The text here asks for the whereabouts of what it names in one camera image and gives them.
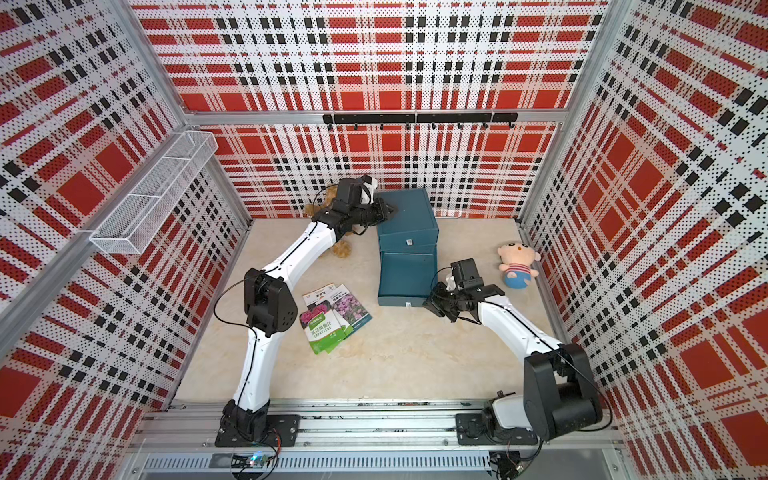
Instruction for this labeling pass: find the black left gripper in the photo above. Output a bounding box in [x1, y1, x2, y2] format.
[351, 198, 400, 227]

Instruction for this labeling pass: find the teal drawer cabinet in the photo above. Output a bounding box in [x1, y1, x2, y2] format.
[376, 189, 439, 308]

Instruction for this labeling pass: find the purple flower seed bag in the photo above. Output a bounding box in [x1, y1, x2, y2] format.
[327, 285, 372, 337]

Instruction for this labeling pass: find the orange flower seed bag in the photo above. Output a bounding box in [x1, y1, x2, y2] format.
[302, 283, 336, 307]

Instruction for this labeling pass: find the pink flower green seed bag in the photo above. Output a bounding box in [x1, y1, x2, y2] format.
[299, 301, 332, 355]

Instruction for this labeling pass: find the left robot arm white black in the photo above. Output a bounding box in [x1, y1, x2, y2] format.
[223, 175, 395, 440]

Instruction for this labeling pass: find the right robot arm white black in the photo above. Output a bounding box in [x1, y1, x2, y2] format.
[424, 259, 603, 442]

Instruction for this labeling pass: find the brown teddy bear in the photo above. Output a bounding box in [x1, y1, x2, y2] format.
[302, 183, 355, 259]

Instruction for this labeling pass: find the pig plush toy striped shirt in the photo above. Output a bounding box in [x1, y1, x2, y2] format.
[497, 243, 541, 289]

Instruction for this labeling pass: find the green circuit board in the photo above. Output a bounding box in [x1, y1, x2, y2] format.
[231, 454, 273, 470]

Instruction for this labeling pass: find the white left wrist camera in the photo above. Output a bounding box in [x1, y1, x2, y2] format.
[360, 175, 378, 204]

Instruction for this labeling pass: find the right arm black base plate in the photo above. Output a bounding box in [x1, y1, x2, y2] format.
[455, 412, 538, 446]

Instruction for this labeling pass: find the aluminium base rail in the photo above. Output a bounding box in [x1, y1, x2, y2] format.
[119, 400, 634, 479]

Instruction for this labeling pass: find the black hook rail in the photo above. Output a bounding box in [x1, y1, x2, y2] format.
[322, 112, 519, 127]

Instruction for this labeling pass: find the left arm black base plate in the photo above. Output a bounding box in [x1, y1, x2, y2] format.
[214, 415, 301, 448]

